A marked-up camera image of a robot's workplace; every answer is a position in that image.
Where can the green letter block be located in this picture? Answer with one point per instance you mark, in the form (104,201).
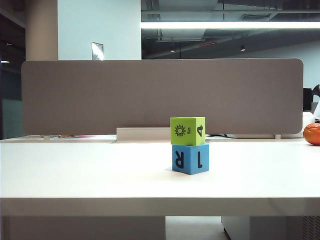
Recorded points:
(186,131)

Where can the blue letter block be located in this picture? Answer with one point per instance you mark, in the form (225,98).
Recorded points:
(190,158)

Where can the grey-brown desk divider panel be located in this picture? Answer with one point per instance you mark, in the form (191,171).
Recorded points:
(125,97)

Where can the white desk support panel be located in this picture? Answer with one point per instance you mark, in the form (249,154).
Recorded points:
(82,228)

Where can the round beige column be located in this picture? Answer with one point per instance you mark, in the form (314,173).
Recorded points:
(41,30)

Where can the black computer monitor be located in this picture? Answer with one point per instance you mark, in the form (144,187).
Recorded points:
(308,98)

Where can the orange tangerine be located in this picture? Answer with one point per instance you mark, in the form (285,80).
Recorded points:
(313,133)

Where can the framed wall sign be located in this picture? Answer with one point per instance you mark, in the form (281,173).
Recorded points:
(97,51)

